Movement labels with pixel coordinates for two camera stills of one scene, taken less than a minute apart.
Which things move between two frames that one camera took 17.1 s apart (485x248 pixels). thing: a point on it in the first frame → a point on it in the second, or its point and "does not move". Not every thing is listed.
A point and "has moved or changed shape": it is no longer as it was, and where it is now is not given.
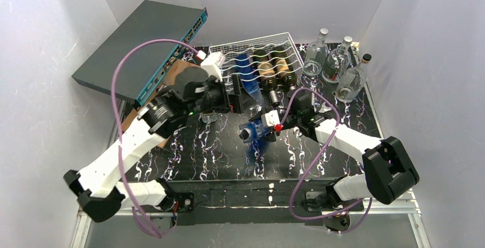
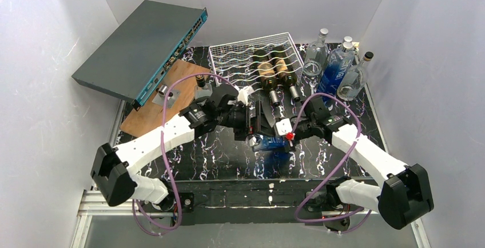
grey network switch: x=141 y=70 does not move
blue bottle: x=252 y=131 has moved or changed shape
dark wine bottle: x=282 y=65 does not move
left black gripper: x=233 y=95 → x=252 y=122
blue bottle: x=249 y=80 → x=278 y=145
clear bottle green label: x=315 y=54 does not move
